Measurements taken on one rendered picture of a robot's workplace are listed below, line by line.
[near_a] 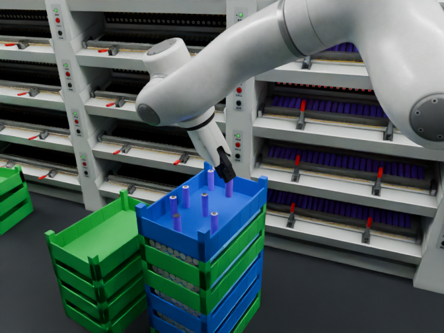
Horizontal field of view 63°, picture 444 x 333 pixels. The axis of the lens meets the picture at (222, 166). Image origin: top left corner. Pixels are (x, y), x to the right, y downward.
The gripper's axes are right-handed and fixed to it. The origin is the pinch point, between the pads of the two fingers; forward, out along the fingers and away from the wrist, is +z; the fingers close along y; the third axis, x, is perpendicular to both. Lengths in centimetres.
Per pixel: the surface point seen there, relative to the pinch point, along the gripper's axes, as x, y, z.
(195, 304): -23.4, 7.7, 21.6
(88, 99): -16, -86, -5
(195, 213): -10.6, -7.7, 11.6
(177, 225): -16.1, 0.9, 4.2
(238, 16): 34, -36, -18
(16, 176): -60, -98, 11
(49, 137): -40, -104, 6
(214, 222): -8.8, 3.8, 7.7
